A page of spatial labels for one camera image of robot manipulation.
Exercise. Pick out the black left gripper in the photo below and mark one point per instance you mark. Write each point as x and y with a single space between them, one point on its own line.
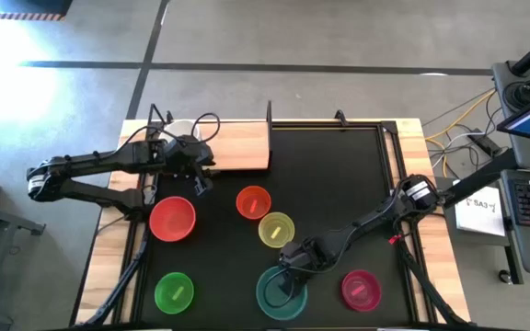
184 156

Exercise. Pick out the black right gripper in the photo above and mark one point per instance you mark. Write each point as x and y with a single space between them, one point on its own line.
303 256

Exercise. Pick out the large teal bowl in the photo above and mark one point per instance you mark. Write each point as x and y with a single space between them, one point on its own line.
293 307

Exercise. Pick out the large red bowl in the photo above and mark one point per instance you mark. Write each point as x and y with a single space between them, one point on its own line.
173 220

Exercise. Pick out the small yellow bowl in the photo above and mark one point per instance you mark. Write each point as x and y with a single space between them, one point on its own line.
276 230

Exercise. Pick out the white bowl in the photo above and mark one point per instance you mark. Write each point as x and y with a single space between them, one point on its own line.
183 128

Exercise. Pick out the magenta bowl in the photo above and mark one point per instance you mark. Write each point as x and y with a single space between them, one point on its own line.
361 290

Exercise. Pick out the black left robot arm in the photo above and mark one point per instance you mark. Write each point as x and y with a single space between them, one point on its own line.
85 161

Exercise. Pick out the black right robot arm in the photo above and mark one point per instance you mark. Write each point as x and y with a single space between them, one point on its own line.
375 216

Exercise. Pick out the small orange bowl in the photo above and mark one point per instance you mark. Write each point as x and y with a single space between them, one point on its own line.
253 202

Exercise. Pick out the red tag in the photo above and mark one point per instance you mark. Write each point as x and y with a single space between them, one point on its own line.
391 239

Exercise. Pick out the green bowl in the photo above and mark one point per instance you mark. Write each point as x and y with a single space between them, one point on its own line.
174 293

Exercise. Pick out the black table clamp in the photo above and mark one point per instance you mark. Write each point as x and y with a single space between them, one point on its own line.
341 117

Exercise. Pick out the white paper sheet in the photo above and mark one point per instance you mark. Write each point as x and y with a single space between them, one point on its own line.
479 211

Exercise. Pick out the caster wheel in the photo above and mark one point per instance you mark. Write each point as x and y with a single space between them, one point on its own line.
505 276

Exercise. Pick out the black power strip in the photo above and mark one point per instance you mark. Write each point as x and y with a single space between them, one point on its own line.
485 142

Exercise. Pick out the striped hazard tape strip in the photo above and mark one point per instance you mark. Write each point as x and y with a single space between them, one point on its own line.
16 16

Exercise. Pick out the black aluminium table frame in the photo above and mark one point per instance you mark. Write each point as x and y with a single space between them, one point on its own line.
391 151

